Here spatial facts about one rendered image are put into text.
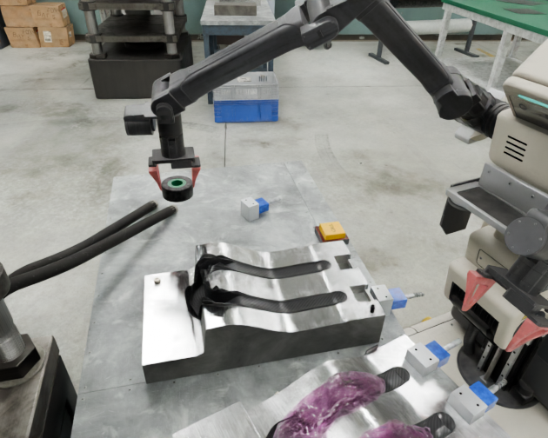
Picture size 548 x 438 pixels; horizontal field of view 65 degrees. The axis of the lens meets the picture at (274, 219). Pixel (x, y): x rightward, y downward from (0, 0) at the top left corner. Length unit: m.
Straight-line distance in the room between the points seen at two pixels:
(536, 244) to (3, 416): 0.97
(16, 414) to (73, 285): 1.51
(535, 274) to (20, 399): 0.96
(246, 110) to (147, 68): 1.21
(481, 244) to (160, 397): 0.86
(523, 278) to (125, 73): 4.43
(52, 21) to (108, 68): 2.59
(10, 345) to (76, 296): 1.40
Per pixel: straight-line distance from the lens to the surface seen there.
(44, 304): 2.42
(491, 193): 1.14
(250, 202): 1.31
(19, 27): 7.57
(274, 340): 0.90
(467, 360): 1.78
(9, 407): 1.04
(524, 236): 0.72
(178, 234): 1.30
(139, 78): 4.83
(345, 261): 1.09
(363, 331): 0.96
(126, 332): 1.05
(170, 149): 1.06
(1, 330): 0.99
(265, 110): 4.13
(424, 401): 0.88
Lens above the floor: 1.56
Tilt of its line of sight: 35 degrees down
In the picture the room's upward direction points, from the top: 1 degrees clockwise
